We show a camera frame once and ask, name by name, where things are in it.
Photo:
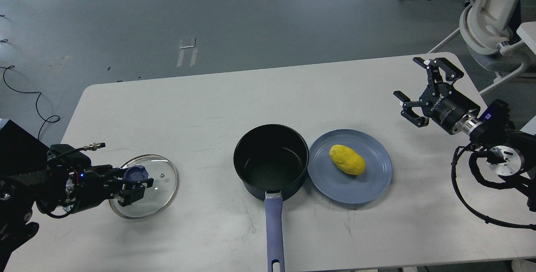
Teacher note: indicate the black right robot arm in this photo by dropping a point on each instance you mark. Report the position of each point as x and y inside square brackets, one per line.
[501, 156]

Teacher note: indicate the blue plate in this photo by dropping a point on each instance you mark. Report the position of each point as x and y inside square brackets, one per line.
[346, 188]

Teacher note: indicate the white office chair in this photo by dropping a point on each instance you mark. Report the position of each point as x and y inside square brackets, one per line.
[489, 31]

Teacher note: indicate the glass pot lid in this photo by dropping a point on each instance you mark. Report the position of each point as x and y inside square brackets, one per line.
[158, 196]

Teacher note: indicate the black box left edge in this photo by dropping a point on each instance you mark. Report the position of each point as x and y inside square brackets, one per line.
[20, 152]

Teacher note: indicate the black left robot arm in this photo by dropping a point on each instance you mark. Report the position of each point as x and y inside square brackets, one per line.
[68, 184]

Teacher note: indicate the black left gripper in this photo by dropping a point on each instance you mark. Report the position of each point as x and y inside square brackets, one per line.
[97, 184]

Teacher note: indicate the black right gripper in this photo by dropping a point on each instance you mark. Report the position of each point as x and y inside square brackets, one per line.
[440, 101]

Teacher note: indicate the yellow potato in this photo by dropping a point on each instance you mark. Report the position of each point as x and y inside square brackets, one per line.
[347, 160]

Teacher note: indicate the dark blue saucepan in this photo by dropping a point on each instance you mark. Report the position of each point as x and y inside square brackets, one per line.
[271, 160]

